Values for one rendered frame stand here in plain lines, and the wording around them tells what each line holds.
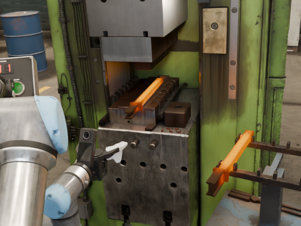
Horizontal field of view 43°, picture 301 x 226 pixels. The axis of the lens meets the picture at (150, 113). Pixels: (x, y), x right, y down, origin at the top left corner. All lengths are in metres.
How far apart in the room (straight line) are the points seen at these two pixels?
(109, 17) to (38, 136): 0.82
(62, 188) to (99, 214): 1.08
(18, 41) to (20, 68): 4.45
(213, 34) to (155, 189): 0.66
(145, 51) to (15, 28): 4.71
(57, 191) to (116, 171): 0.66
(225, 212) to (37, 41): 5.05
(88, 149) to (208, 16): 0.70
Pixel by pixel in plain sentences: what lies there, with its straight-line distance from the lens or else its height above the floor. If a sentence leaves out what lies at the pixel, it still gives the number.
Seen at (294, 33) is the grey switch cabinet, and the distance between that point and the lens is 6.67.
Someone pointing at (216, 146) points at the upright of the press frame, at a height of 0.78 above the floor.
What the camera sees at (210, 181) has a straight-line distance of 1.09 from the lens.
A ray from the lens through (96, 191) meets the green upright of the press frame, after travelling 1.99.
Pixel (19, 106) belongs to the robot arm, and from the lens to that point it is 0.76.
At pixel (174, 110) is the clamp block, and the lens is 1.50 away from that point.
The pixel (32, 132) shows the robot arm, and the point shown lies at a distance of 0.72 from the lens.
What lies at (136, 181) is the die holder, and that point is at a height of 0.68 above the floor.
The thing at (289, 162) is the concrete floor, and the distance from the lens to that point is 3.20.
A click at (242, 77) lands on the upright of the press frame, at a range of 1.55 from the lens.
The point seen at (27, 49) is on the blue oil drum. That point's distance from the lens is 6.08.
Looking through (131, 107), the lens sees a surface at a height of 1.01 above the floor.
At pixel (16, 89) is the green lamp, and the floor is 1.09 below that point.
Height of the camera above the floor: 1.54
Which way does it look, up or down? 22 degrees down
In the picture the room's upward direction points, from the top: 3 degrees counter-clockwise
